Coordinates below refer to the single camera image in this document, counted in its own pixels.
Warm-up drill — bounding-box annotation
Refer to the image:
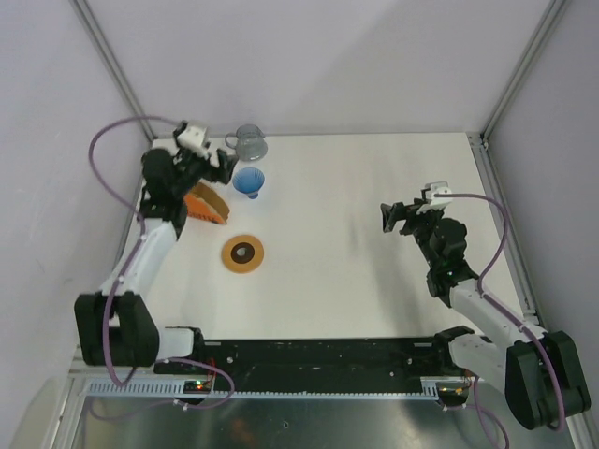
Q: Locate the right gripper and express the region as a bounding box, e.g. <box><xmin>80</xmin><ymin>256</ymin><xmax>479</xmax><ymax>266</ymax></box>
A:
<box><xmin>381</xmin><ymin>198</ymin><xmax>444</xmax><ymax>268</ymax></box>

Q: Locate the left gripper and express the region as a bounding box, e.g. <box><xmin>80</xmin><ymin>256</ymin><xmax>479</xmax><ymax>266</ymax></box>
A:
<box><xmin>172</xmin><ymin>133</ymin><xmax>239</xmax><ymax>198</ymax></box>

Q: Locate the blue cone dripper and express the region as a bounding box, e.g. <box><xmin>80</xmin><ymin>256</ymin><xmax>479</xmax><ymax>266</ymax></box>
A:
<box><xmin>232</xmin><ymin>167</ymin><xmax>265</xmax><ymax>199</ymax></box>

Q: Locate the clear glass server jug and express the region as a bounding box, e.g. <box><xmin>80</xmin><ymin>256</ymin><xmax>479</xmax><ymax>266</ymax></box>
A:
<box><xmin>225</xmin><ymin>124</ymin><xmax>268</xmax><ymax>163</ymax></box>

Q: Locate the wooden dripper holder ring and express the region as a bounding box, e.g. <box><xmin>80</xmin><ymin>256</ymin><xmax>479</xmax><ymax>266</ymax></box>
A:
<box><xmin>221</xmin><ymin>234</ymin><xmax>265</xmax><ymax>272</ymax></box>

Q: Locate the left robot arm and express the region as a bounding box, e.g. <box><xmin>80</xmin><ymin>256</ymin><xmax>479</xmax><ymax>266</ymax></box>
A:
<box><xmin>74</xmin><ymin>144</ymin><xmax>238</xmax><ymax>368</ymax></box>

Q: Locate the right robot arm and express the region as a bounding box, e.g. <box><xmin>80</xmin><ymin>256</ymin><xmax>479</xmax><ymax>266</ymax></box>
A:
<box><xmin>380</xmin><ymin>194</ymin><xmax>592</xmax><ymax>429</ymax></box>

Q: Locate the orange coffee filter box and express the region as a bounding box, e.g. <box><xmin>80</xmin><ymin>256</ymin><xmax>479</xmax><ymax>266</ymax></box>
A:
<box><xmin>184</xmin><ymin>182</ymin><xmax>230</xmax><ymax>225</ymax></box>

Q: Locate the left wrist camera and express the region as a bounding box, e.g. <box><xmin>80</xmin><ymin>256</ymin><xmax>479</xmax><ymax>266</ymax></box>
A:
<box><xmin>175</xmin><ymin>122</ymin><xmax>208</xmax><ymax>153</ymax></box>

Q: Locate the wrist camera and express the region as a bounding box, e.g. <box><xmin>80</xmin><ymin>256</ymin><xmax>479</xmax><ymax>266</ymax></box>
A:
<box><xmin>175</xmin><ymin>122</ymin><xmax>208</xmax><ymax>153</ymax></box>
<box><xmin>422</xmin><ymin>181</ymin><xmax>453</xmax><ymax>209</ymax></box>

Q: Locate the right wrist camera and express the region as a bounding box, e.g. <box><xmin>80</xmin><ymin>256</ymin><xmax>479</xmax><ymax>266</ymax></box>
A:
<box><xmin>422</xmin><ymin>181</ymin><xmax>453</xmax><ymax>209</ymax></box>

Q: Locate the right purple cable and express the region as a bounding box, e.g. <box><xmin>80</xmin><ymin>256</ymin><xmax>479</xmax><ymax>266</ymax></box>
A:
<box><xmin>441</xmin><ymin>191</ymin><xmax>562</xmax><ymax>449</ymax></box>

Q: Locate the purple cable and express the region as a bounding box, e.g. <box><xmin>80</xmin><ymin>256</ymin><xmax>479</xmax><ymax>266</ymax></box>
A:
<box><xmin>88</xmin><ymin>115</ymin><xmax>235</xmax><ymax>420</ymax></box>
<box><xmin>441</xmin><ymin>191</ymin><xmax>562</xmax><ymax>449</ymax></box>

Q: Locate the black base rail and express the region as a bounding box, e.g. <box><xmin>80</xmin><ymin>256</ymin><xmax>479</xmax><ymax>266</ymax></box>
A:
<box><xmin>153</xmin><ymin>332</ymin><xmax>474</xmax><ymax>393</ymax></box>

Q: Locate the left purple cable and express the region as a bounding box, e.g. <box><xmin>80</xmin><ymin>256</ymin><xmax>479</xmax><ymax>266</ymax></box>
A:
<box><xmin>88</xmin><ymin>115</ymin><xmax>235</xmax><ymax>420</ymax></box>

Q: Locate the left aluminium frame post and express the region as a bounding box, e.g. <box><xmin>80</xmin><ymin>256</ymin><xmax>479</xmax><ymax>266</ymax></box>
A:
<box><xmin>69</xmin><ymin>0</ymin><xmax>145</xmax><ymax>116</ymax></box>

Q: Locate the aluminium frame post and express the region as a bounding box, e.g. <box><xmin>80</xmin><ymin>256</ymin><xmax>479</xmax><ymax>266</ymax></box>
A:
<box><xmin>479</xmin><ymin>0</ymin><xmax>572</xmax><ymax>142</ymax></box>
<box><xmin>69</xmin><ymin>0</ymin><xmax>145</xmax><ymax>116</ymax></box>

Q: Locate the grey cable duct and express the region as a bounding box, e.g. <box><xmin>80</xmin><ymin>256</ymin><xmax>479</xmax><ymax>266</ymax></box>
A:
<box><xmin>82</xmin><ymin>378</ymin><xmax>439</xmax><ymax>400</ymax></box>

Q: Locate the right aluminium frame post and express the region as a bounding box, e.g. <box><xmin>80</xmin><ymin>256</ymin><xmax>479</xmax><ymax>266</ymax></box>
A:
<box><xmin>479</xmin><ymin>0</ymin><xmax>572</xmax><ymax>142</ymax></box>

